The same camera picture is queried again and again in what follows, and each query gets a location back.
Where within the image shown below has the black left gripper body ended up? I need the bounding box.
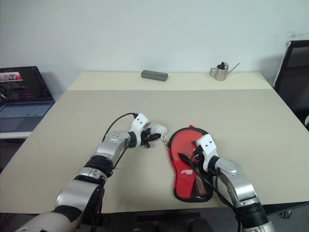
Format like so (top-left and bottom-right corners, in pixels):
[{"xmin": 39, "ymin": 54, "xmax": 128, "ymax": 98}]
[{"xmin": 140, "ymin": 129, "xmax": 152, "ymax": 146}]

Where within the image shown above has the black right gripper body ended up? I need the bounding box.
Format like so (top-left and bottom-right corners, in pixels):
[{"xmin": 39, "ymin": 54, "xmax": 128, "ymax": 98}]
[{"xmin": 192, "ymin": 146, "xmax": 206, "ymax": 168}]

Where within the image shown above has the white fluffy pompom keychain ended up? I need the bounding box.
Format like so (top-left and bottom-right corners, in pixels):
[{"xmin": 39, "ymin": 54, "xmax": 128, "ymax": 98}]
[{"xmin": 150, "ymin": 123, "xmax": 169, "ymax": 142}]

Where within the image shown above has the red black paddle case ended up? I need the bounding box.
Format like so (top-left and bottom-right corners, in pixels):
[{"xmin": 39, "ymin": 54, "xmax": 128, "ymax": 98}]
[{"xmin": 167, "ymin": 124, "xmax": 215, "ymax": 202}]

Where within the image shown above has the grey rectangular box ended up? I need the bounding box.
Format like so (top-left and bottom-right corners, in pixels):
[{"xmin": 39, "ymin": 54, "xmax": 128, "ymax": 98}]
[{"xmin": 140, "ymin": 69, "xmax": 169, "ymax": 82}]

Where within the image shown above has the silver metal watering can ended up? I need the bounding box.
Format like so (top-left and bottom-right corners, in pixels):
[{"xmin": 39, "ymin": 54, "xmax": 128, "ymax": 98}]
[{"xmin": 208, "ymin": 61, "xmax": 242, "ymax": 81}]

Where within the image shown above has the black mesh office chair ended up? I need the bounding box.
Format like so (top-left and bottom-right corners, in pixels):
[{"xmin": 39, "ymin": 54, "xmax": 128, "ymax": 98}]
[{"xmin": 273, "ymin": 40, "xmax": 309, "ymax": 128}]

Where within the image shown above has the open grey laptop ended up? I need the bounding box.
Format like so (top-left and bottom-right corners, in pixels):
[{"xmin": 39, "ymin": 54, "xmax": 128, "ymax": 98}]
[{"xmin": 0, "ymin": 66, "xmax": 56, "ymax": 133}]

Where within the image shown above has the white side desk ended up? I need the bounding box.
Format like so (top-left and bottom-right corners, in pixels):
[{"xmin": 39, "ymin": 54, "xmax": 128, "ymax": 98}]
[{"xmin": 0, "ymin": 131, "xmax": 33, "ymax": 140}]

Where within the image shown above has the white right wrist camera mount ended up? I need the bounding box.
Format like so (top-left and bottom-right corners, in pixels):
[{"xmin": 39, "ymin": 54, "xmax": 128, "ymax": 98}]
[{"xmin": 196, "ymin": 134, "xmax": 220, "ymax": 171}]

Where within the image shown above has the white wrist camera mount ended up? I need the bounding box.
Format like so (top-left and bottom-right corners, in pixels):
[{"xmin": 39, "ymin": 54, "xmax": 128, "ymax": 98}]
[
  {"xmin": 196, "ymin": 134, "xmax": 220, "ymax": 171},
  {"xmin": 131, "ymin": 113, "xmax": 153, "ymax": 146}
]

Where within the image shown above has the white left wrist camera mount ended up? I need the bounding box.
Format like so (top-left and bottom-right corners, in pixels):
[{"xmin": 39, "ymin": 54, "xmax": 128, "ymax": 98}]
[{"xmin": 131, "ymin": 113, "xmax": 153, "ymax": 146}]

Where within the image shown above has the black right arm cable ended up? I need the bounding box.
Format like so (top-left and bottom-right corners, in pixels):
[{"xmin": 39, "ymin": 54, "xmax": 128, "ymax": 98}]
[{"xmin": 190, "ymin": 154, "xmax": 242, "ymax": 232}]

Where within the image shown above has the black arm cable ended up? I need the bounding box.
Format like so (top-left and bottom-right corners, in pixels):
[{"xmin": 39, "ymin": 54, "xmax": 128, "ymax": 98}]
[
  {"xmin": 102, "ymin": 112, "xmax": 139, "ymax": 170},
  {"xmin": 190, "ymin": 154, "xmax": 242, "ymax": 232}
]

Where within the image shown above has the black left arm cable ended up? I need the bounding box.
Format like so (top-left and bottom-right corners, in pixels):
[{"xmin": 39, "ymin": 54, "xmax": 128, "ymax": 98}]
[{"xmin": 102, "ymin": 112, "xmax": 139, "ymax": 170}]

